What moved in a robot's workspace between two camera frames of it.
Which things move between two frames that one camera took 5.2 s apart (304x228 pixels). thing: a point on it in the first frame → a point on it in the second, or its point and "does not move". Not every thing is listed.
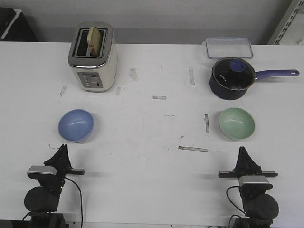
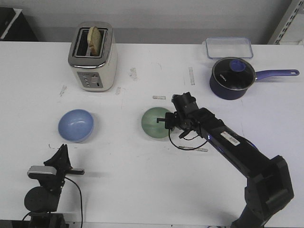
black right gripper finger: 245,164 → 160,119
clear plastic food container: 228,47 does not move
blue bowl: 76,126 does not move
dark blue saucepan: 232,78 does not move
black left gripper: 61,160 does not move
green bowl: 236,124 → 150,127
